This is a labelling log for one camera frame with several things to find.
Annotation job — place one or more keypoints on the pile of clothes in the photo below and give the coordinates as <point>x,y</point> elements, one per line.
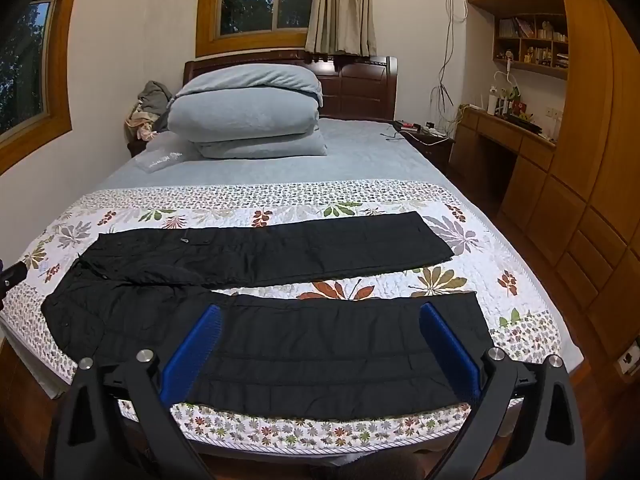
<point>152,102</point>

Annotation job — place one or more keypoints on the dark wooden nightstand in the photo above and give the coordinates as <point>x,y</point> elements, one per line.
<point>432,152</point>

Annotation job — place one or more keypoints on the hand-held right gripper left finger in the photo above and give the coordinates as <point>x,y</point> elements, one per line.
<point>192,355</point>

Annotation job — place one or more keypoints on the large wooden framed window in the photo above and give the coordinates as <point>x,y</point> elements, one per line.
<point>25,60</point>

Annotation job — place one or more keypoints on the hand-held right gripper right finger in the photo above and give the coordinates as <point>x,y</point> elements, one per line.
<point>450,355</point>

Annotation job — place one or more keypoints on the wall shelf with books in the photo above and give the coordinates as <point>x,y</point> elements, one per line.
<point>530,40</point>

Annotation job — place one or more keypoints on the dark wooden headboard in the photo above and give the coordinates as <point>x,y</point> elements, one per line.
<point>357,90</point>

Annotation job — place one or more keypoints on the black pants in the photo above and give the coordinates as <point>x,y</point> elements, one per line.
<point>300,355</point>

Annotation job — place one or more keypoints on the white bottle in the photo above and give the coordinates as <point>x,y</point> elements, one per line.
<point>493,103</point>

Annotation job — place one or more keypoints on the floral quilt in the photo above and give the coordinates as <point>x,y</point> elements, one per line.
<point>380,290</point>

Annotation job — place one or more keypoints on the white power strip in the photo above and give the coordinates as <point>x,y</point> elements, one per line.
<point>430,132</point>

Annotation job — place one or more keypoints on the clear plastic packet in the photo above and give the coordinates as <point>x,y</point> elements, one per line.
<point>160,160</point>

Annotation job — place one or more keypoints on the wall socket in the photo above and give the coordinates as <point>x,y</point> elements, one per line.
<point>554,111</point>

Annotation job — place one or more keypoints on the grey pillow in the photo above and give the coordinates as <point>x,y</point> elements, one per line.
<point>270,147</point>

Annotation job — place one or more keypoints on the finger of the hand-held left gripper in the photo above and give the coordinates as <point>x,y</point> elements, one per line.
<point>12,277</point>

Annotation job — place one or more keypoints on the folded grey duvet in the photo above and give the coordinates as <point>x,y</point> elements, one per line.
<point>240,110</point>

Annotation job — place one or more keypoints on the wooden built-in cabinet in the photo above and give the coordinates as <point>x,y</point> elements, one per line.
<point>600,160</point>

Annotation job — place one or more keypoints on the wooden desk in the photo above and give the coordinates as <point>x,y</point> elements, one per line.
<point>500,135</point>

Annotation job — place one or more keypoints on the beige curtain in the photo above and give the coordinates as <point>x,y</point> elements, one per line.
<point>342,10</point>

